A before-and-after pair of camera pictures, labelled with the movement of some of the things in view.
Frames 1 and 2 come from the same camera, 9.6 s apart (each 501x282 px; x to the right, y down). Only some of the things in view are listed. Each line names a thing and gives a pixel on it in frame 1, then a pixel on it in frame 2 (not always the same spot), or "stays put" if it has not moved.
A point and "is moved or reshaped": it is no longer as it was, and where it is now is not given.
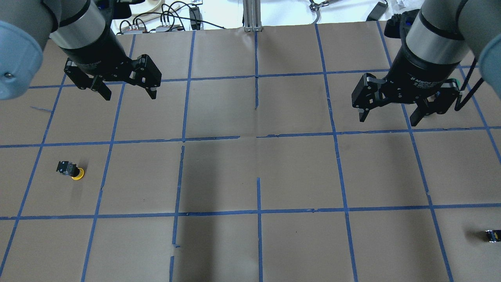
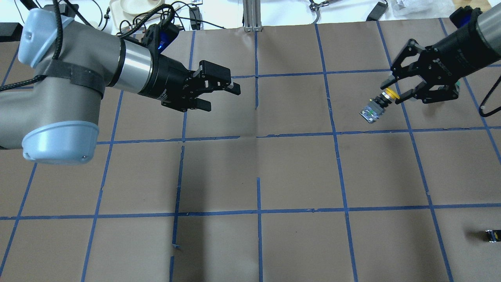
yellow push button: (66, 168) is moved or reshaped
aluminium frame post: (252, 15) stays put
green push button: (494, 235) stays put
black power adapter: (379, 10) stays put
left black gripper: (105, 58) → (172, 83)
